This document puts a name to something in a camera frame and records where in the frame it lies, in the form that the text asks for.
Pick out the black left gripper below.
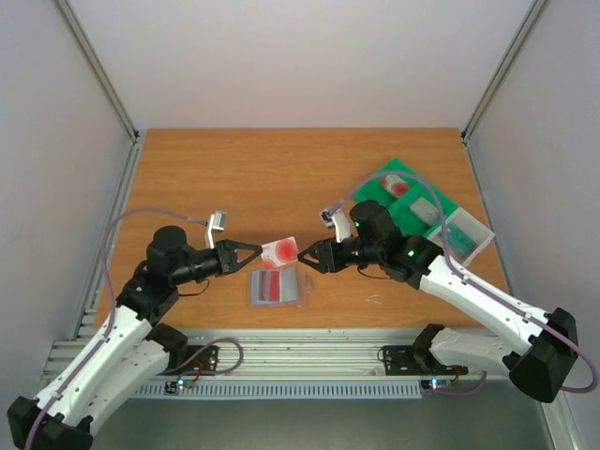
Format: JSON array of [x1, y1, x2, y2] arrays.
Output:
[[172, 239, 263, 286]]

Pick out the white red circle card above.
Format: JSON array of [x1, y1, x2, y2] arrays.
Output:
[[261, 236, 298, 269]]

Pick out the red stripe card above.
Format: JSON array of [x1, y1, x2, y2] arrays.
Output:
[[257, 270, 280, 302]]

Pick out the pink leather card holder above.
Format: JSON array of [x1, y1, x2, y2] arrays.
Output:
[[247, 266, 312, 308]]

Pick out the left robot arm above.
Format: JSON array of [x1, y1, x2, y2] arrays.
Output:
[[7, 225, 263, 449]]

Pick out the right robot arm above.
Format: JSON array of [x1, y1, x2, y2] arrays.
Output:
[[297, 201, 578, 403]]

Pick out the red circle card stack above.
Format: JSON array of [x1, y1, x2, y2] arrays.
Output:
[[380, 174, 411, 199]]

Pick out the teal card stack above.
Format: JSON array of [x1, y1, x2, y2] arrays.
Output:
[[447, 223, 477, 258]]

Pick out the large green bin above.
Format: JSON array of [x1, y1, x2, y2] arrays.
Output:
[[352, 174, 427, 234]]

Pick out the small green bin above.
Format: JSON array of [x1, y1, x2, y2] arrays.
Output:
[[388, 185, 441, 237]]

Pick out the white bin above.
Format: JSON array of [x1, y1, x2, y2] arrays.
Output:
[[418, 206, 495, 267]]

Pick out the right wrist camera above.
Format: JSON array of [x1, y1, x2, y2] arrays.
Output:
[[320, 209, 352, 243]]

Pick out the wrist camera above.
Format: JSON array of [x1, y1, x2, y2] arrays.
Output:
[[204, 210, 227, 248], [320, 209, 352, 243]]

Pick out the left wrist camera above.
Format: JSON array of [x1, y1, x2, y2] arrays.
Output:
[[204, 210, 227, 248]]

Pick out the aluminium front rail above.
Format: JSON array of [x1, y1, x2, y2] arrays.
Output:
[[41, 327, 559, 381]]

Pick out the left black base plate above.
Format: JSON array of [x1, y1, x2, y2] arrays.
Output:
[[160, 345, 219, 375]]

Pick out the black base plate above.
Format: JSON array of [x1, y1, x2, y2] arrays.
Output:
[[160, 345, 219, 375], [378, 345, 469, 376]]

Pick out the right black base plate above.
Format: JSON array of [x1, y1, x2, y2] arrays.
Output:
[[378, 345, 469, 376]]

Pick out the aluminium frame post left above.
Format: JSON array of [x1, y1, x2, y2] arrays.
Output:
[[51, 0, 142, 142]]

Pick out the aluminium frame post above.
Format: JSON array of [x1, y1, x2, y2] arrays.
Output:
[[51, 0, 142, 142], [460, 0, 552, 142]]

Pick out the grey slotted cable duct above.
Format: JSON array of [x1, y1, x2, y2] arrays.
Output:
[[132, 380, 422, 401]]

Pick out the aluminium frame post right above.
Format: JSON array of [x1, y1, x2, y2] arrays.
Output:
[[460, 0, 552, 142]]

